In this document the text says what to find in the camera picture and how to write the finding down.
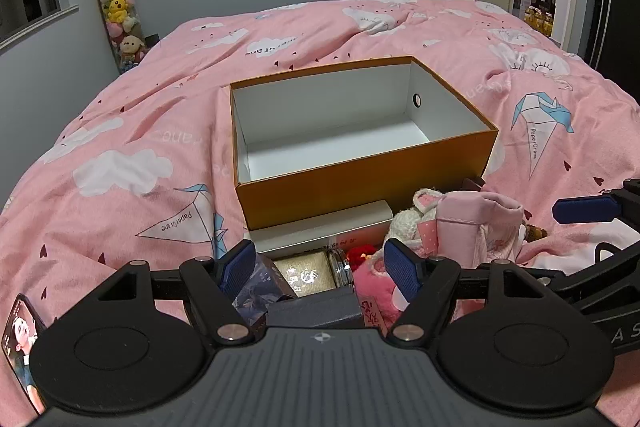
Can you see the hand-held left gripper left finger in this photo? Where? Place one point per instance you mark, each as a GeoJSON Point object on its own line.
{"type": "Point", "coordinates": [237, 269]}

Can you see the orange cardboard box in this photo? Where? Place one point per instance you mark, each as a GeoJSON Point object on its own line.
{"type": "Point", "coordinates": [350, 187]}

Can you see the pink cloth bag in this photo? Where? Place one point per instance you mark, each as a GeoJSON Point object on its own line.
{"type": "Point", "coordinates": [465, 227]}

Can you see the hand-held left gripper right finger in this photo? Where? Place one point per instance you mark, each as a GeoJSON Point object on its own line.
{"type": "Point", "coordinates": [402, 274]}

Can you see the small brown object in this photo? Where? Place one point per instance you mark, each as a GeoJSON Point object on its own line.
{"type": "Point", "coordinates": [534, 232]}

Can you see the dark grey box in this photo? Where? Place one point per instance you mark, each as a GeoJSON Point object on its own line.
{"type": "Point", "coordinates": [315, 309]}

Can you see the row of yellow bottles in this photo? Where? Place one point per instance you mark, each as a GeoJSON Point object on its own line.
{"type": "Point", "coordinates": [539, 19]}

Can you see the pink printed duvet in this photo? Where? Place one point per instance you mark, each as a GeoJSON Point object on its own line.
{"type": "Point", "coordinates": [150, 117]}

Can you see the dark blue patterned box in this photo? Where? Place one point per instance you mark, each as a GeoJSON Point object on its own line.
{"type": "Point", "coordinates": [260, 292]}

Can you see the photo card with face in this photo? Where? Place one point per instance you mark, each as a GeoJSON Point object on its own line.
{"type": "Point", "coordinates": [20, 342]}

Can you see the white crochet bunny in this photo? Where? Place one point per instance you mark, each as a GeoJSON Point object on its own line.
{"type": "Point", "coordinates": [405, 222]}

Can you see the red pink plush toy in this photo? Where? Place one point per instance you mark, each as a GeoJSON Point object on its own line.
{"type": "Point", "coordinates": [375, 289]}

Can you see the white box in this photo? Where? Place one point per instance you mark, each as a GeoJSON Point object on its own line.
{"type": "Point", "coordinates": [320, 227]}

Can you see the clear tube of plush toys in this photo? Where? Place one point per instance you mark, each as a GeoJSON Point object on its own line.
{"type": "Point", "coordinates": [120, 17]}

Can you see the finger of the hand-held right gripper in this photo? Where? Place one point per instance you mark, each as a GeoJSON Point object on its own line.
{"type": "Point", "coordinates": [585, 209]}
{"type": "Point", "coordinates": [615, 264]}

